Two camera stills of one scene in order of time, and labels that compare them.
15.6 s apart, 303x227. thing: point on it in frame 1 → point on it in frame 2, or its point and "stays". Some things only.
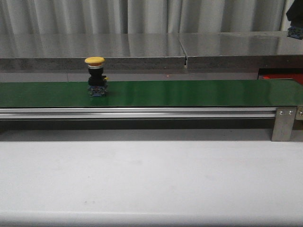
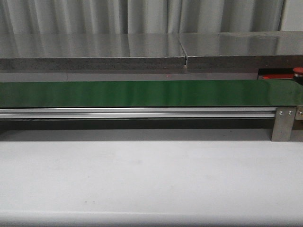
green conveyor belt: [163, 93] stays
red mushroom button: [296, 32] → [298, 76]
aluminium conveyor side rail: [137, 113] stays
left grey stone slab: [121, 51] stays
